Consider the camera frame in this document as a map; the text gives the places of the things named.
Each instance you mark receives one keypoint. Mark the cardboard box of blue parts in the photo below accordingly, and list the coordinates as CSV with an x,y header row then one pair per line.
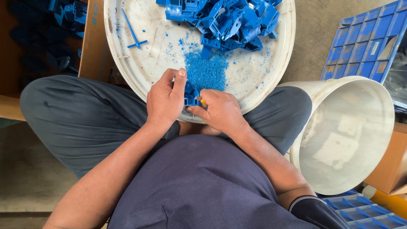
x,y
92,54

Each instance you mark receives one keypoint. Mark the white round plastic tray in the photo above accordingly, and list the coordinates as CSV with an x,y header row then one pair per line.
x,y
152,66

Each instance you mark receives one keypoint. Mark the blue plastic crate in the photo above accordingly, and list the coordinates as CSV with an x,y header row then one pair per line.
x,y
362,211
362,44

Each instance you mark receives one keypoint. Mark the person's navy shirt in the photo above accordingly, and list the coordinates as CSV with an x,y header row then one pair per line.
x,y
197,187

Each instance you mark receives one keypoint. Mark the heap of blue plastic parts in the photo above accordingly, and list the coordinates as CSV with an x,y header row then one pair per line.
x,y
229,22

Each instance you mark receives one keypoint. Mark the person's grey trousers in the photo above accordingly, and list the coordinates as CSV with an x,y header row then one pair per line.
x,y
79,117

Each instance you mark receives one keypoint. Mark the brown cardboard box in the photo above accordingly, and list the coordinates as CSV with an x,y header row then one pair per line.
x,y
392,159

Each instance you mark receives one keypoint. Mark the pile of blue plastic shavings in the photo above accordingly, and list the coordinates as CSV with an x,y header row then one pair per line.
x,y
206,70

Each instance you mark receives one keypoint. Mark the black plastic bag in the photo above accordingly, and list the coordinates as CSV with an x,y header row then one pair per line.
x,y
397,76

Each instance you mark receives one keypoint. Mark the yellow trimming knife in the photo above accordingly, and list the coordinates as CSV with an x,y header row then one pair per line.
x,y
202,101

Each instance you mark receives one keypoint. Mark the person's left hand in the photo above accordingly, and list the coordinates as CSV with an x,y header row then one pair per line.
x,y
163,101

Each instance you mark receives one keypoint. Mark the blue plastic moulded part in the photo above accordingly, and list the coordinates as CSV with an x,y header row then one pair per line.
x,y
190,93

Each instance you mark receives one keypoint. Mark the blue plastic sprue stick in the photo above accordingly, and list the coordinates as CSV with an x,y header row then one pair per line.
x,y
133,33

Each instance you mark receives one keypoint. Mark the person's right hand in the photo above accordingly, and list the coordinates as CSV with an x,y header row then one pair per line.
x,y
221,111

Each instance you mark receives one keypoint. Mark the yellow plastic container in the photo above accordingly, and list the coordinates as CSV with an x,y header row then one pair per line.
x,y
391,202

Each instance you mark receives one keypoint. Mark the white plastic bucket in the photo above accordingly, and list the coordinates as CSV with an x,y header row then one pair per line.
x,y
343,136

